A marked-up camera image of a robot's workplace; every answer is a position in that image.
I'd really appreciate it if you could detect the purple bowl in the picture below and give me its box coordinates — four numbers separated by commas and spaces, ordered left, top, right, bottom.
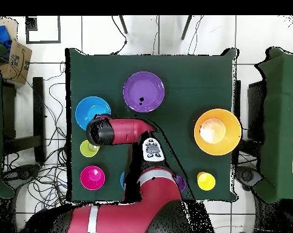
122, 70, 166, 113

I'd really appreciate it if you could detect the orange yellow cup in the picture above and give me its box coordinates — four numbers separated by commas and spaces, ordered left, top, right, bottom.
197, 171, 217, 192

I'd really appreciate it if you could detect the dark grey floor device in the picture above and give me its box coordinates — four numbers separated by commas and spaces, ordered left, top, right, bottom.
235, 166, 263, 187

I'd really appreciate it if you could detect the large orange bowl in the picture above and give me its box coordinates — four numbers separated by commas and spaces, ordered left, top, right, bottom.
194, 108, 243, 156

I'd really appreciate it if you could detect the small red bowl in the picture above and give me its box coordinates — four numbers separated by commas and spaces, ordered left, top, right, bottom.
79, 165, 106, 191

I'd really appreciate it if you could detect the large blue bowl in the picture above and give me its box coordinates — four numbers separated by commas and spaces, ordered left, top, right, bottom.
75, 96, 112, 132

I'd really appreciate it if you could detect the black cable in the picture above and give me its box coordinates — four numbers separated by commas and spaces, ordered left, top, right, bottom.
110, 15, 128, 56

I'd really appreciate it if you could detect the black floor device with knob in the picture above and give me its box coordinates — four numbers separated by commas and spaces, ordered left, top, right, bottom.
4, 164, 41, 185

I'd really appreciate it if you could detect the pale yellow translucent cup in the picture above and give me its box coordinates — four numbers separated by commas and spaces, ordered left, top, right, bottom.
79, 140, 100, 158

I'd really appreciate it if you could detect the tangle of floor cables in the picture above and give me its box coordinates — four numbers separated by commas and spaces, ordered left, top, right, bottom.
1, 61, 73, 219

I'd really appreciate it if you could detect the cardboard box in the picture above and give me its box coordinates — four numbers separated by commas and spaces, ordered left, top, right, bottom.
0, 39, 33, 85

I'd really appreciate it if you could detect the flat cardboard sheet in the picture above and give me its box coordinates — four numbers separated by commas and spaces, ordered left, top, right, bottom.
0, 16, 19, 41

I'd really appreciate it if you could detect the black tripod leg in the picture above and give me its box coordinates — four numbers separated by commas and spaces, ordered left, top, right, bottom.
180, 15, 193, 41
118, 15, 129, 35

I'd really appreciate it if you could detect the purple cup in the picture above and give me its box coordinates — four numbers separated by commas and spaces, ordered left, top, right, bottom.
175, 175, 187, 192

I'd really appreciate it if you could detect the black square floor frame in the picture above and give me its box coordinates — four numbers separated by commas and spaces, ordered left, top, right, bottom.
24, 15, 62, 45

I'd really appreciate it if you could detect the dark green tablecloth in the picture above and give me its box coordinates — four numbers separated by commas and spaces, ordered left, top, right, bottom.
64, 47, 240, 203

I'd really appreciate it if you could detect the black metal stand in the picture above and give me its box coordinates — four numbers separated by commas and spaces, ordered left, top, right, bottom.
1, 76, 46, 164

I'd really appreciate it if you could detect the blue bag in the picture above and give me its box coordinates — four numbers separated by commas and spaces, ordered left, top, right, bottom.
0, 25, 13, 58

